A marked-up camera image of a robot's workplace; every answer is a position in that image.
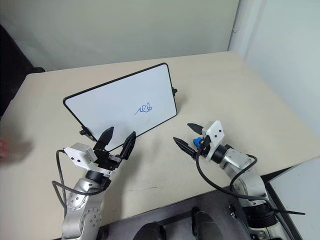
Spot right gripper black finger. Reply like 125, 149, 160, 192
172, 136, 197, 159
187, 122, 204, 135

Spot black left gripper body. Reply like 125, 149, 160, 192
93, 148, 123, 173

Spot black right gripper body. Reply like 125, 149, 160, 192
191, 135, 213, 158

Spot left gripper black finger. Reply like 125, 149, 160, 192
119, 130, 137, 161
94, 126, 115, 151

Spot blurred person hand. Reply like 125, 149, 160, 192
0, 138, 10, 160

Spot dark rounded shape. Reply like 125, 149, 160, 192
190, 206, 224, 240
134, 220, 166, 240

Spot white side table black edge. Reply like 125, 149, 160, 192
259, 157, 320, 240

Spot black zip tie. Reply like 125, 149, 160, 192
268, 203, 306, 217

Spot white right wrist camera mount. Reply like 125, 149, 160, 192
201, 120, 225, 161

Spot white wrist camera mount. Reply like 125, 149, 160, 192
201, 120, 225, 161
63, 142, 118, 176

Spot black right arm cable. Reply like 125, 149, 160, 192
195, 143, 276, 201

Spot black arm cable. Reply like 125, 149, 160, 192
195, 143, 276, 201
51, 149, 111, 216

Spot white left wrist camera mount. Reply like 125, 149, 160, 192
63, 142, 118, 176

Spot white board with black frame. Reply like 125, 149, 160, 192
62, 62, 179, 152

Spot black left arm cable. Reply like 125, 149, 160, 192
51, 149, 111, 216

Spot small black bracket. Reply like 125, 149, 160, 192
228, 203, 238, 220

